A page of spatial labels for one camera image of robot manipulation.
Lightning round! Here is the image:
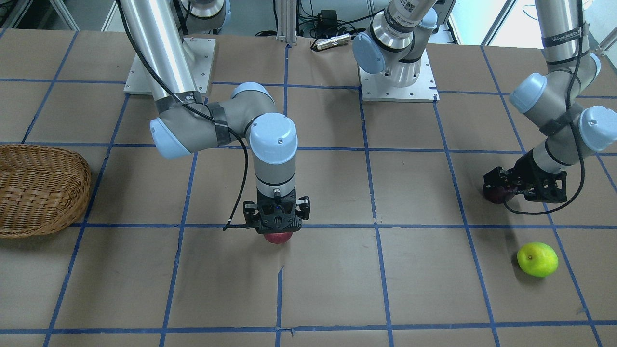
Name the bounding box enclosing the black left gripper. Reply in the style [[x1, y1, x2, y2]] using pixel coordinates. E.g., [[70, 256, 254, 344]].
[[484, 151, 568, 203]]

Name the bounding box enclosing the aluminium frame post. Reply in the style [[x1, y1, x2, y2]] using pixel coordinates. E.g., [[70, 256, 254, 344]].
[[274, 0, 298, 46]]

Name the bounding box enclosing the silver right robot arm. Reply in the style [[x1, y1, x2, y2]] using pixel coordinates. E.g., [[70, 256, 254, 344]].
[[117, 0, 310, 244]]

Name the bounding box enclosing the red yellow apple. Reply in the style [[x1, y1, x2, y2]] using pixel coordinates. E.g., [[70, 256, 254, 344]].
[[264, 231, 293, 244]]

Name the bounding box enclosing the dark red apple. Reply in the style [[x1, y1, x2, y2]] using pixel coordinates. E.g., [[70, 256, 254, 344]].
[[483, 185, 518, 204]]

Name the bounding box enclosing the green apple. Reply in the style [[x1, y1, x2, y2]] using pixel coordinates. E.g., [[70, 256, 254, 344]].
[[516, 242, 559, 278]]

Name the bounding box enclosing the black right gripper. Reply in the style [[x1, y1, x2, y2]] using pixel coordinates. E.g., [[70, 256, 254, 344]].
[[243, 189, 311, 235]]

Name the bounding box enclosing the woven wicker basket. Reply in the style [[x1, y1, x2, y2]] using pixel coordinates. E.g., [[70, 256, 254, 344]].
[[0, 144, 92, 239]]

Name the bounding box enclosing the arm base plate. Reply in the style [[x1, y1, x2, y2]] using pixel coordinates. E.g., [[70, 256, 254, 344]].
[[123, 37, 216, 97], [353, 45, 440, 103]]

